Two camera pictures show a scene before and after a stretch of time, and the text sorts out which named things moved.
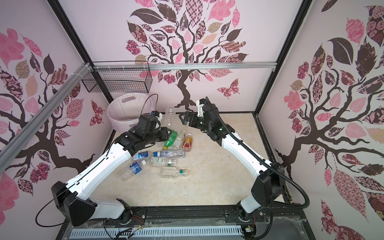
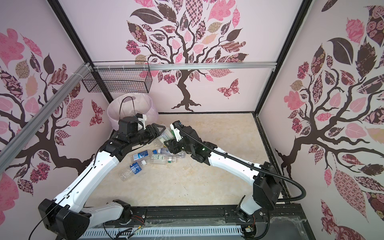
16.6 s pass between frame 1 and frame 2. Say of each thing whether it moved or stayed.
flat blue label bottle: stayed
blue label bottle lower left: stayed
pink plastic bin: stayed
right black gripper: moved
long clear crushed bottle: stayed
